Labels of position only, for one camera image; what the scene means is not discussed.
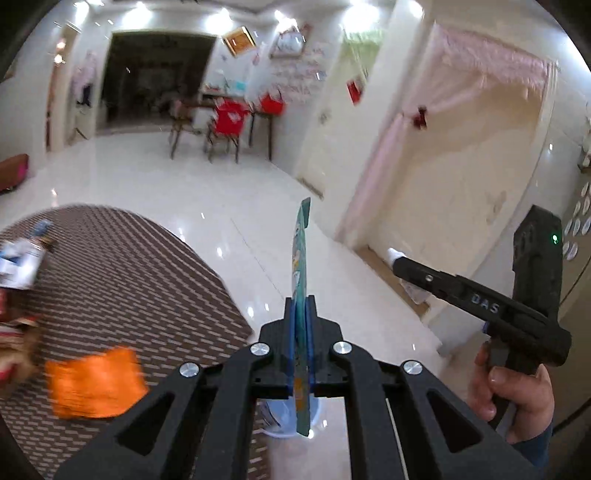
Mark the maroon box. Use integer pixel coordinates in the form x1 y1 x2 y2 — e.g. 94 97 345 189
0 154 30 195

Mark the person's right forearm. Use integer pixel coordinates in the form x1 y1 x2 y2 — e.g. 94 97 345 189
510 424 555 468

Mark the dark wide doorway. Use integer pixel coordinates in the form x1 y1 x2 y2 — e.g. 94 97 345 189
99 31 219 136

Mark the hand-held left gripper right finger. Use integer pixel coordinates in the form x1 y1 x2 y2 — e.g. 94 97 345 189
307 295 542 480

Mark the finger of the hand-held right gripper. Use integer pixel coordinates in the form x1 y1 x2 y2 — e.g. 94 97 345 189
392 255 550 334

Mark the group of white oval magnets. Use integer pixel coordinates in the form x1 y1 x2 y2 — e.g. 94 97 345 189
562 181 591 260

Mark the teal snack packet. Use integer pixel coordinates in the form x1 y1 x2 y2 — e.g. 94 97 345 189
288 198 315 438

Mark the wooden dining table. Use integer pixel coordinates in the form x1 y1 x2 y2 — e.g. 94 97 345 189
170 92 278 160

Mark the blue plastic bin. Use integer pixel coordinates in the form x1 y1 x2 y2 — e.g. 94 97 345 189
256 396 324 439

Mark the pink curtain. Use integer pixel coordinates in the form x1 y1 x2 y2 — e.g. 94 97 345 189
336 23 556 241

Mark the red shirt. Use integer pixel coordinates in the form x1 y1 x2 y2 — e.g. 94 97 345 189
212 99 251 137

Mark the wide framed picture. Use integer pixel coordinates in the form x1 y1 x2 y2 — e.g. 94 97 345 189
270 25 308 59

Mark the orange snack packet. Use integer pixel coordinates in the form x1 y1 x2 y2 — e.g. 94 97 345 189
45 347 148 420

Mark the group of pink wall papers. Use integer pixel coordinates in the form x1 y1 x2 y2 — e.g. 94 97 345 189
272 41 329 100

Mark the clothes rack with pink clothes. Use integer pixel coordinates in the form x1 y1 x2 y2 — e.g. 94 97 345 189
71 51 99 139

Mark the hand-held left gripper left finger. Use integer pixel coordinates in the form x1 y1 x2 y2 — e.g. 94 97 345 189
54 298 296 480

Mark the gold red framed picture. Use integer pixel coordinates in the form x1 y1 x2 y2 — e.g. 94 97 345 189
223 25 258 59

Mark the white door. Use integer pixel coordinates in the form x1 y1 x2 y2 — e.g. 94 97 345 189
299 69 366 195

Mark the person's right hand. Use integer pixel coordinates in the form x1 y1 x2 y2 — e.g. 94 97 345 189
467 344 556 445

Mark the white blue packet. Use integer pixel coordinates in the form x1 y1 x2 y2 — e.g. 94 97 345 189
0 219 56 291

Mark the cream panel door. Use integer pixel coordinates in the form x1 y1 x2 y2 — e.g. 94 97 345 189
368 104 542 334

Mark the wooden chair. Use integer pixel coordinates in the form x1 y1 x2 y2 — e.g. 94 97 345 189
205 99 250 164
168 99 195 160

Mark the green valance curtain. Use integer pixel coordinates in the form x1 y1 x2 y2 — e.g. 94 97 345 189
341 28 387 85

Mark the red bag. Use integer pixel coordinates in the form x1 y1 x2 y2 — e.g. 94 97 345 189
259 91 285 116

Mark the red brown snack packet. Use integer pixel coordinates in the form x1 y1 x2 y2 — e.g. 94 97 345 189
0 288 46 401

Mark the brown refrigerator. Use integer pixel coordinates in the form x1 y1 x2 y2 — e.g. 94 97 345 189
551 173 591 430

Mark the white tissue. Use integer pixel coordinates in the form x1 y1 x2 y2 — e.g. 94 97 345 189
387 248 431 304

